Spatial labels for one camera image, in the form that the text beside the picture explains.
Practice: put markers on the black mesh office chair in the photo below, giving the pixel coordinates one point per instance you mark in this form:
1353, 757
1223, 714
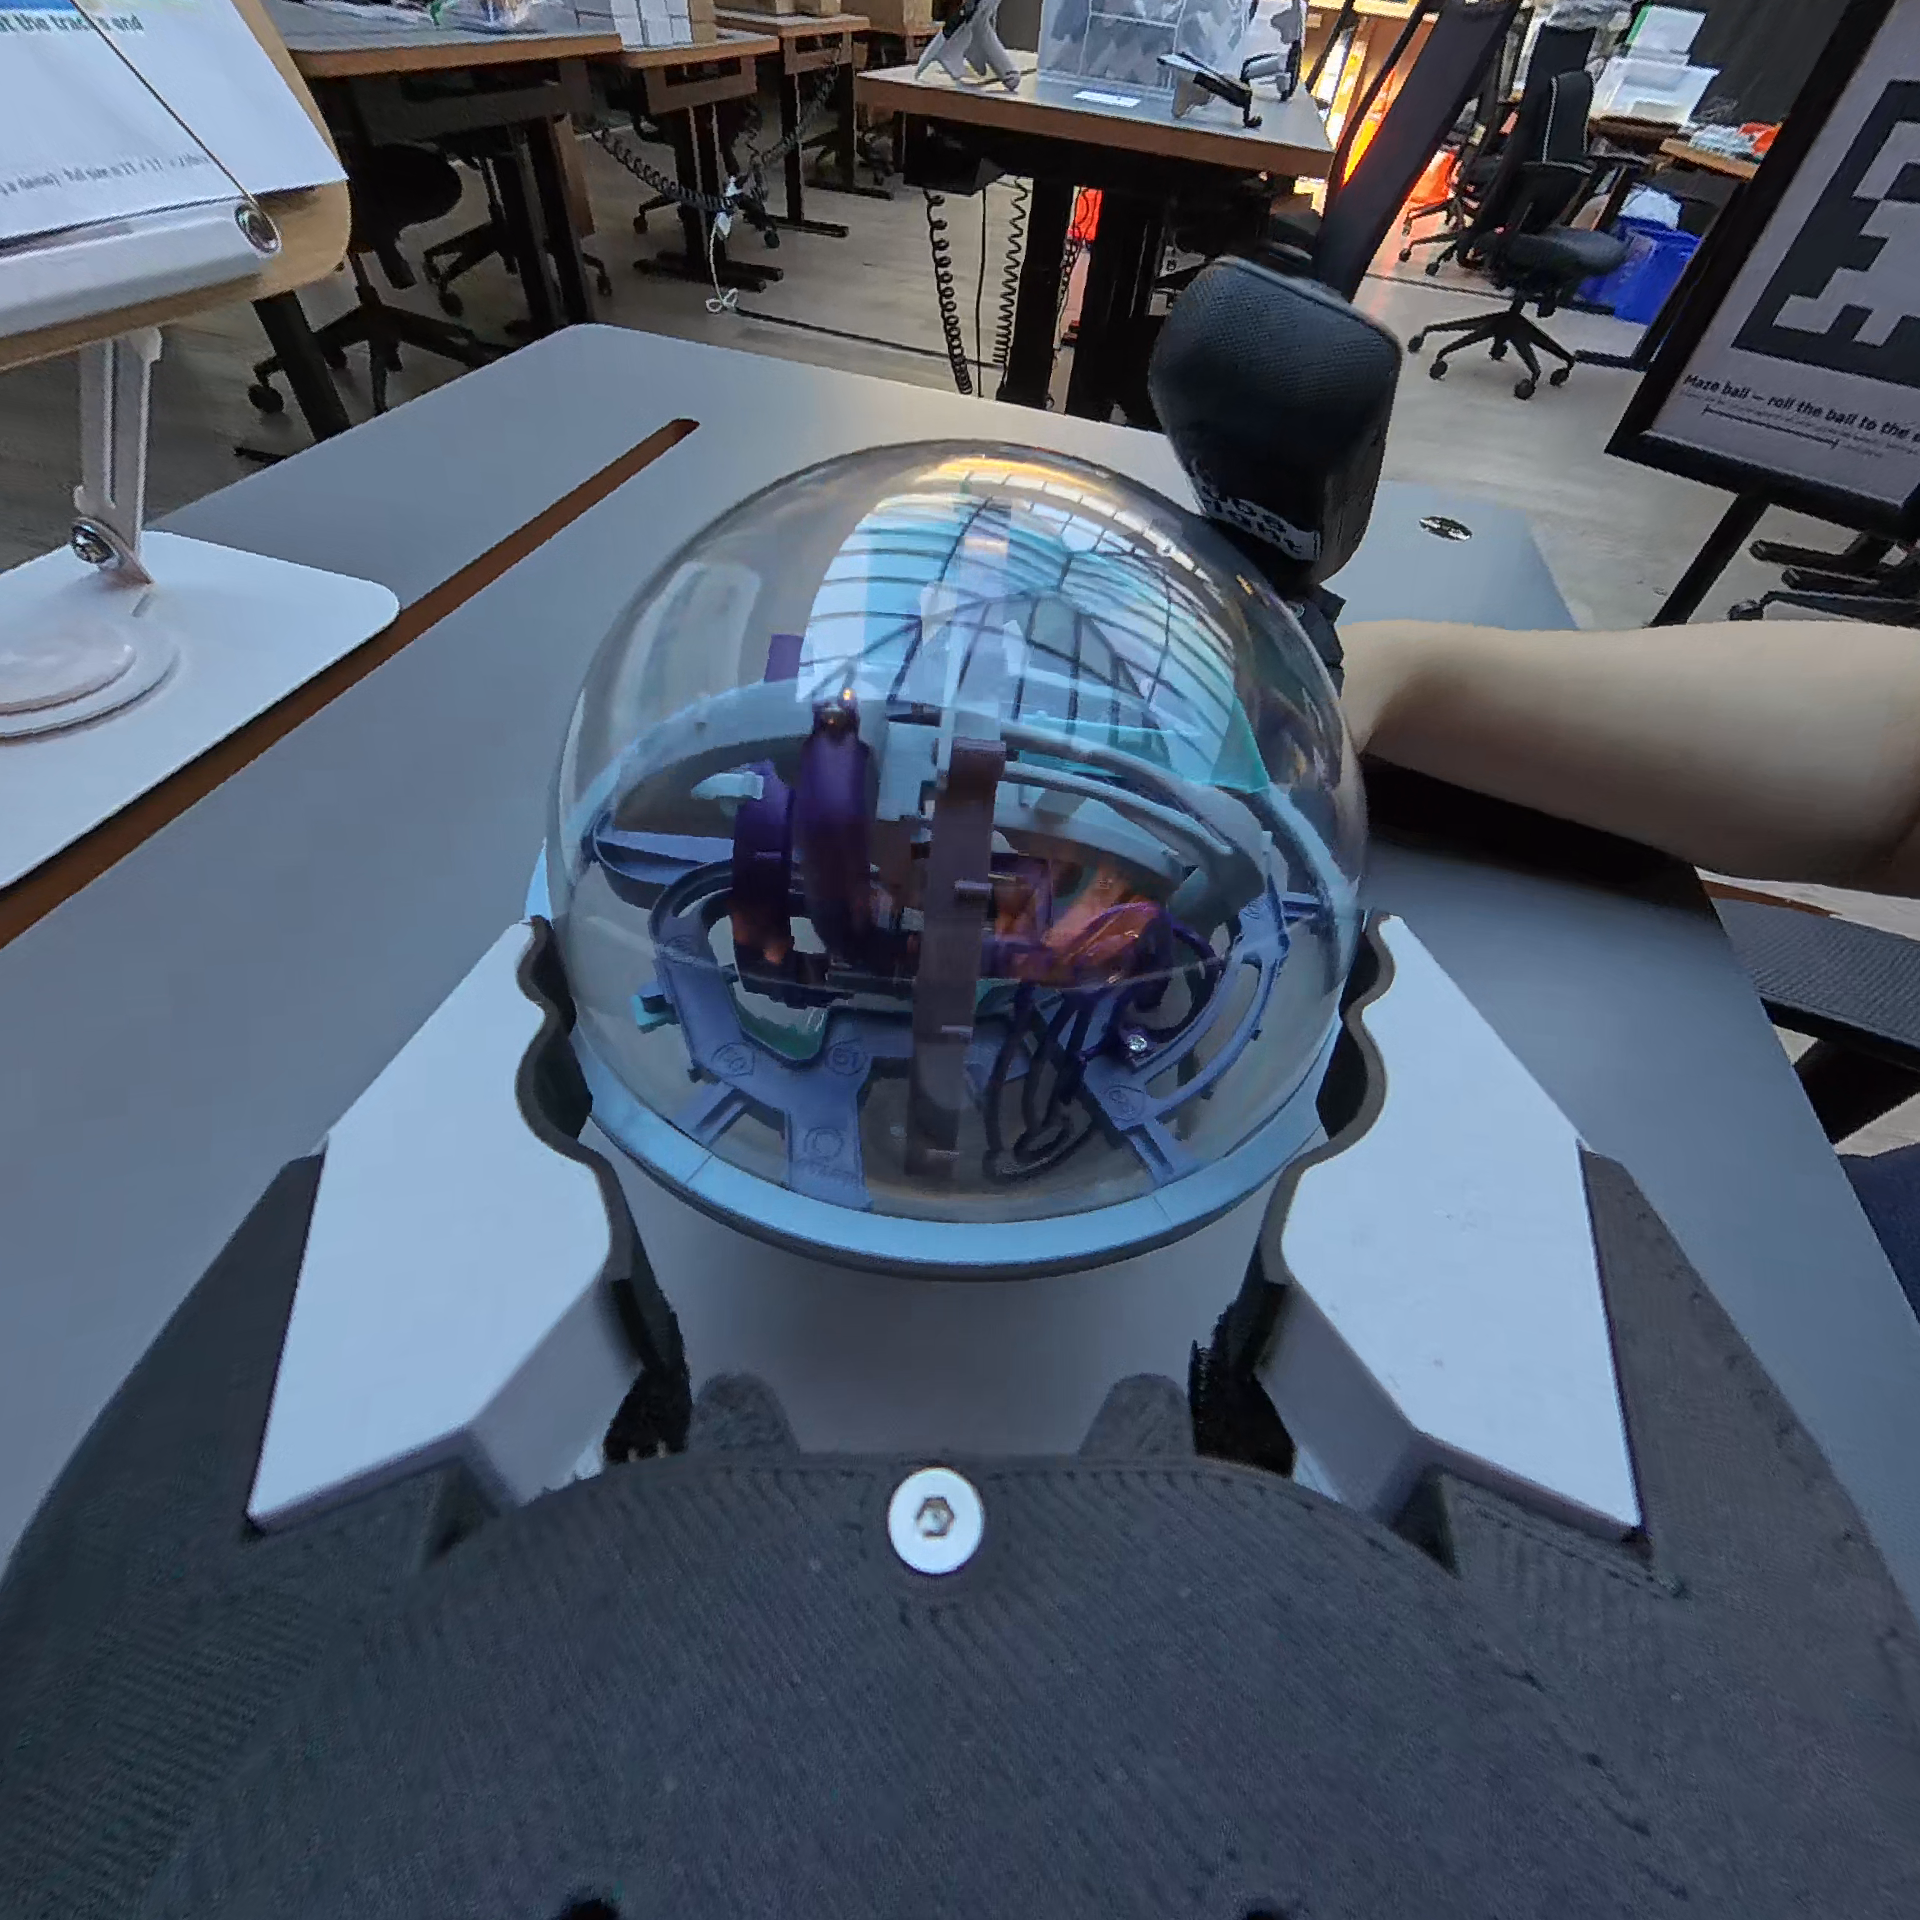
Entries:
1845, 961

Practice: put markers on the white document stand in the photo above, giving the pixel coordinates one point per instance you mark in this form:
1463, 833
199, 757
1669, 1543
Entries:
225, 661

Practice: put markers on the white plastic part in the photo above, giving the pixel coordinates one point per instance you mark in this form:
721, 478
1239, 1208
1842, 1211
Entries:
968, 43

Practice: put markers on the wooden edged office desk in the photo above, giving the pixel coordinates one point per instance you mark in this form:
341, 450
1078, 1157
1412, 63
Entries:
449, 51
1049, 127

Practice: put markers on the black desk leg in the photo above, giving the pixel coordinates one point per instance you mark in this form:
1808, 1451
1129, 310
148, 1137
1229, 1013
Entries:
1096, 283

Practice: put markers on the clear plastic storage box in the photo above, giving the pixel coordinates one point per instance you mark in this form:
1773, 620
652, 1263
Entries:
1142, 37

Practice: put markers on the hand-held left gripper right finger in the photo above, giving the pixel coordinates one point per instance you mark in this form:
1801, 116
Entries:
1455, 1288

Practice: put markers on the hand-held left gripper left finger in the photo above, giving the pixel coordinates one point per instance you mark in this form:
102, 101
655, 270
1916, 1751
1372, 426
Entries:
435, 1276

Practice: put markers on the person's right forearm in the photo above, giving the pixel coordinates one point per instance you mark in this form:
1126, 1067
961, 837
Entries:
1649, 748

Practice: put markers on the clear plastic maze ball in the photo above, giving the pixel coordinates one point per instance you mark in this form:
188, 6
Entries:
961, 840

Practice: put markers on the white printed sign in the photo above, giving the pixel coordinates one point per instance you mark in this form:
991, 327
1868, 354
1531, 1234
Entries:
1769, 376

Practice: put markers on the blue plastic bin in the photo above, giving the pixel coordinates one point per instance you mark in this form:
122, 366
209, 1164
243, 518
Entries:
1658, 270

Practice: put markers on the person's blue jeans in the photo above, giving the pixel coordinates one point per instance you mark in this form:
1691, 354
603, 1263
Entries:
1889, 1216

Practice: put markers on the printed instruction sheet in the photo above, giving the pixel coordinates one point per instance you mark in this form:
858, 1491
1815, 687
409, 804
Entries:
122, 120

